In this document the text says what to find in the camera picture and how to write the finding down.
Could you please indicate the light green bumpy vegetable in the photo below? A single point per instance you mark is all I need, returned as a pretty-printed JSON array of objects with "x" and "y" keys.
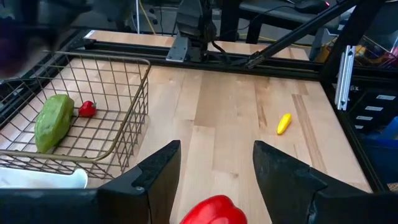
[{"x": 54, "y": 123}]

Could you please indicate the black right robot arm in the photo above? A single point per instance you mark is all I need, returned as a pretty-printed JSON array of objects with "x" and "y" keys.
[{"x": 194, "y": 18}]

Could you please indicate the blue plastic bin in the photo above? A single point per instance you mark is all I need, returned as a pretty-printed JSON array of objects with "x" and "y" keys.
[{"x": 382, "y": 149}]

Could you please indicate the black aluminium table frame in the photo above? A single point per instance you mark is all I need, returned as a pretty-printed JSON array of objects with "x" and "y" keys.
[{"x": 280, "y": 67}]

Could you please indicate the large red bell pepper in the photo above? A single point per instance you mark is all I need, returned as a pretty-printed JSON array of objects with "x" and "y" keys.
[{"x": 214, "y": 211}]

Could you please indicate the silver aluminium bracket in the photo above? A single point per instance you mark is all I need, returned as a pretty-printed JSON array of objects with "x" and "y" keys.
[{"x": 345, "y": 77}]

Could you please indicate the black desk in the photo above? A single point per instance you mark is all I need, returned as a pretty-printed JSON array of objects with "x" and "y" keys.
[{"x": 280, "y": 15}]

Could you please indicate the small yellow pepper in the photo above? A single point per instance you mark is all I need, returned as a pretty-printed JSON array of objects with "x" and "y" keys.
[{"x": 284, "y": 124}]

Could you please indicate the small red strawberry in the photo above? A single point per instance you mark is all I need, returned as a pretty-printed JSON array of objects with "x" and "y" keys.
[{"x": 87, "y": 109}]

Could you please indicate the black labelled drawer cabinet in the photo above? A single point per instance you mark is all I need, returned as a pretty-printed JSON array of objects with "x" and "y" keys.
[{"x": 373, "y": 109}]

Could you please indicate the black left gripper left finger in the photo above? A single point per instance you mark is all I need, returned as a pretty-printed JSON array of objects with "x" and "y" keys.
[{"x": 155, "y": 186}]

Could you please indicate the black computer mouse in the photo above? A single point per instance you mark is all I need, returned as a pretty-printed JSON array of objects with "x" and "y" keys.
[{"x": 311, "y": 4}]

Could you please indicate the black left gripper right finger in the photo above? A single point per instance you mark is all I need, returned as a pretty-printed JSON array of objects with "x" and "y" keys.
[{"x": 286, "y": 186}]

